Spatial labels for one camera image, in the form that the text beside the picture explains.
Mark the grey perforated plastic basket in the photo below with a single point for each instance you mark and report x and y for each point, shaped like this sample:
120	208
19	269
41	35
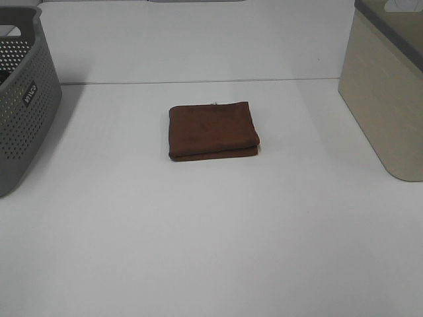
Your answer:
30	93

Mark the beige storage bin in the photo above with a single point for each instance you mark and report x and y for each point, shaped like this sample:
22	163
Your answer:
381	82

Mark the brown towel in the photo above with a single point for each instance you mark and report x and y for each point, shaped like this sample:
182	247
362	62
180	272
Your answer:
211	131

